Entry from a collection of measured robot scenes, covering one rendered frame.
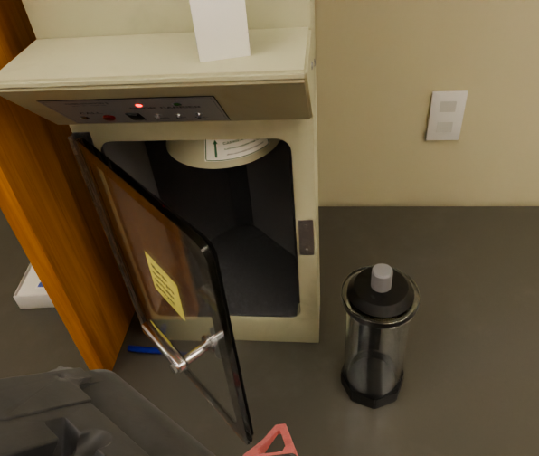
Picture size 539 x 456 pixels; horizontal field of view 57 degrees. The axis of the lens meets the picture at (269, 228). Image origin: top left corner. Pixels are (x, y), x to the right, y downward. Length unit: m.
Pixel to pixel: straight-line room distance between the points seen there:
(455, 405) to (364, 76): 0.64
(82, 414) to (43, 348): 0.88
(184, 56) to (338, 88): 0.60
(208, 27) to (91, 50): 0.15
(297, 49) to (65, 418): 0.42
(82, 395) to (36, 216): 0.56
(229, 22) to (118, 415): 0.39
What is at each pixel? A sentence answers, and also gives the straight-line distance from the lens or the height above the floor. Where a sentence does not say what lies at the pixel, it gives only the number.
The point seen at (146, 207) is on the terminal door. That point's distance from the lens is 0.56.
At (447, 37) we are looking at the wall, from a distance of 1.08.
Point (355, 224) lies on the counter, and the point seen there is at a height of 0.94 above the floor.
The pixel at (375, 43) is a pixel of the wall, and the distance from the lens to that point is 1.06.
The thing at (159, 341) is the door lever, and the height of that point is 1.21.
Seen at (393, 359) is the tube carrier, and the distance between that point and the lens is 0.78.
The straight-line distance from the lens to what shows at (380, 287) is 0.70.
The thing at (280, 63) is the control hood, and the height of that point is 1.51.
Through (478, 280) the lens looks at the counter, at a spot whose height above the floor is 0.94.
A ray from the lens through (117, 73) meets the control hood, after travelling 0.53.
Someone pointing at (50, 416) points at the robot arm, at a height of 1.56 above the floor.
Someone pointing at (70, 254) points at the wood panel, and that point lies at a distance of 0.82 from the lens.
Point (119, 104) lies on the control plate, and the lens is 0.58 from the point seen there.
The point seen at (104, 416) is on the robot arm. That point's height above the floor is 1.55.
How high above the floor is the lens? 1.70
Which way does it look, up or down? 41 degrees down
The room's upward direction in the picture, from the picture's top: 6 degrees counter-clockwise
